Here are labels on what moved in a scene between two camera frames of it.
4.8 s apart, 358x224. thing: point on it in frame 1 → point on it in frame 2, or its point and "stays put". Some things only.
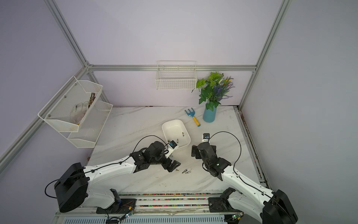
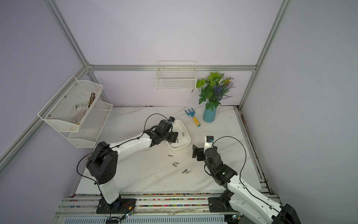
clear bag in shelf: (78, 111) stays put
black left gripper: (171, 168) → (173, 136)
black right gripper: (195, 149) stays put
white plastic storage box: (176, 130) stays put
